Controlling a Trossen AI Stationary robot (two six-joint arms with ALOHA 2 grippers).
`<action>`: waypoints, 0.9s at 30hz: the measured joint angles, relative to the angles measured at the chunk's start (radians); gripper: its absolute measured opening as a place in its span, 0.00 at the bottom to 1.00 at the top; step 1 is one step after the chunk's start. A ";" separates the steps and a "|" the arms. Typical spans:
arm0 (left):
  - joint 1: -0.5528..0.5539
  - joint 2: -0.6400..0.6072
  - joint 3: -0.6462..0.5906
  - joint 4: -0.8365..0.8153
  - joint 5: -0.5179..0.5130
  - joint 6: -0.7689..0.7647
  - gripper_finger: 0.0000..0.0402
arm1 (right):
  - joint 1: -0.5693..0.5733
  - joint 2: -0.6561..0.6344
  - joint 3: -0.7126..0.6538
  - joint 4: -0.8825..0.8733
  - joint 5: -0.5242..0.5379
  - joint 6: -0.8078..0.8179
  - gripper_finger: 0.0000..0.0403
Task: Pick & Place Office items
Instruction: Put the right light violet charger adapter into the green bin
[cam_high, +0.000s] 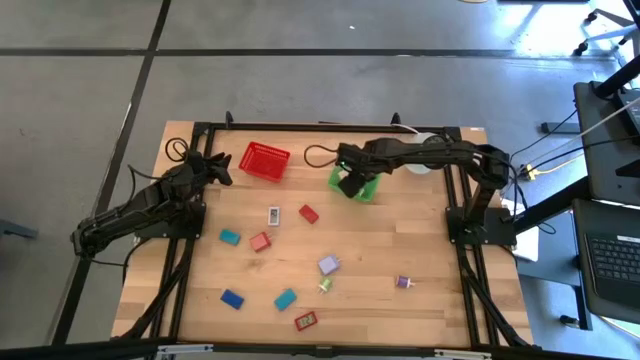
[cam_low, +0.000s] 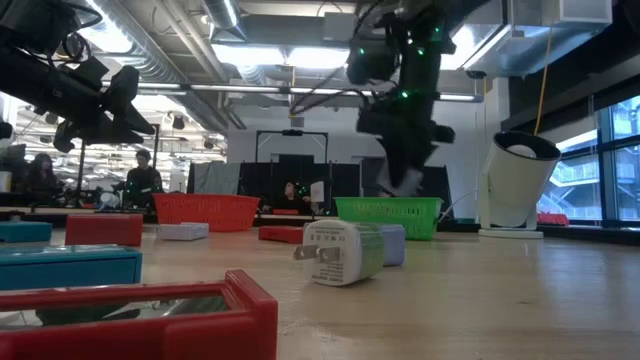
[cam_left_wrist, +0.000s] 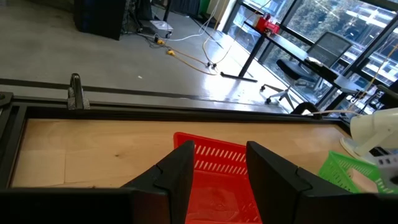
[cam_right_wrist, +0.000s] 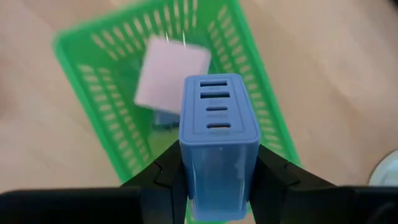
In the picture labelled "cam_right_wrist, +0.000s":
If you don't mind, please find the periwinkle multi-port charger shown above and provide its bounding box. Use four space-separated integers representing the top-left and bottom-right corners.
178 73 261 222

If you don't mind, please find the green plastic basket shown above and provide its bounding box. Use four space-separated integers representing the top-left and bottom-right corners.
52 0 302 224

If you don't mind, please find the white spot lamp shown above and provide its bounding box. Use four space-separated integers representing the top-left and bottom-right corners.
368 150 398 187

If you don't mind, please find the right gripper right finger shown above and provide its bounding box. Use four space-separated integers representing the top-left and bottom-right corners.
248 144 338 224

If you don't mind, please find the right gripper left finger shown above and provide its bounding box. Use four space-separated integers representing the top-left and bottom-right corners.
119 139 189 224

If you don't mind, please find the pink wall charger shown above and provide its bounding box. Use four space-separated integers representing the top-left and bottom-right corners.
133 34 213 115

